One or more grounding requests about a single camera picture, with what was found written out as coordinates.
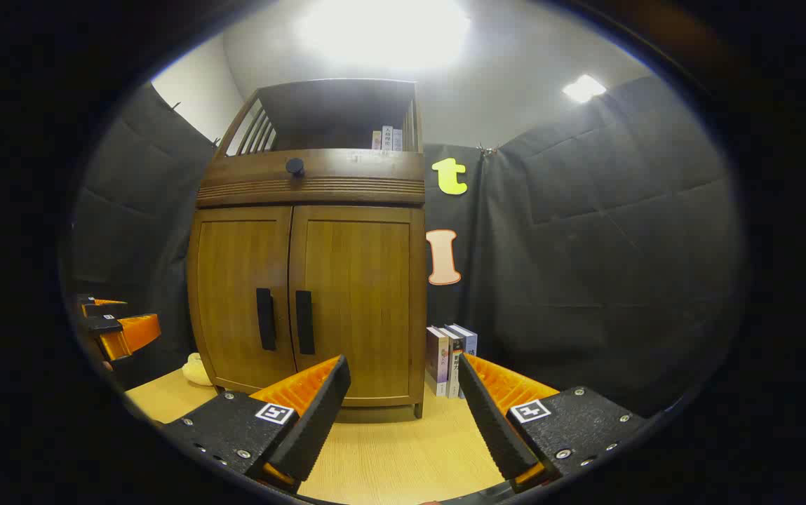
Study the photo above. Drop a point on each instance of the wooden shoe cabinet door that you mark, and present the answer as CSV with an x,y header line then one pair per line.
x,y
231,280
364,280

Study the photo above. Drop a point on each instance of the metal backdrop clip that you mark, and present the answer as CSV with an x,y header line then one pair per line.
x,y
488,149

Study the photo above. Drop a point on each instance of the small ceiling light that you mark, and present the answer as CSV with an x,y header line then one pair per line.
x,y
583,88

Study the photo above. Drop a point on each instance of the black backdrop cloth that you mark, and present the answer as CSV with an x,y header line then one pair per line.
x,y
585,245

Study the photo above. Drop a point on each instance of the white and purple book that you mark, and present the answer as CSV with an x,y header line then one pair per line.
x,y
436,358

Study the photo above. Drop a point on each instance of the black round knob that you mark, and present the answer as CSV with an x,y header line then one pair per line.
x,y
294,167

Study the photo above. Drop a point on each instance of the small white spine book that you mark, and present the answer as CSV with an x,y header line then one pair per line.
x,y
387,139

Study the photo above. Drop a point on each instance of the dark spine book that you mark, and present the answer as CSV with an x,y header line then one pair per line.
x,y
454,365

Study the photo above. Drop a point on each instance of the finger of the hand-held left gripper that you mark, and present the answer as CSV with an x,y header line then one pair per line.
x,y
132,333
104,307

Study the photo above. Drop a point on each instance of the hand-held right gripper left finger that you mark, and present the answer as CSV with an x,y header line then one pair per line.
x,y
318,421

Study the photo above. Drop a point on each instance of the small grey spine book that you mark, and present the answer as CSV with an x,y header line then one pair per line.
x,y
397,140

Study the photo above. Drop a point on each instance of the brown wooden shoe cabinet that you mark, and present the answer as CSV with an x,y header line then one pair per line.
x,y
346,175

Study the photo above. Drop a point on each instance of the cream soft object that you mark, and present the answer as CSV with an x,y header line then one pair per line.
x,y
196,370

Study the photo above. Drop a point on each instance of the large bright ceiling light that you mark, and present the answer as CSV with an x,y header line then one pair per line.
x,y
381,31

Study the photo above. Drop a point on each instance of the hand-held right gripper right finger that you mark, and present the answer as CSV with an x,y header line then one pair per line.
x,y
490,421

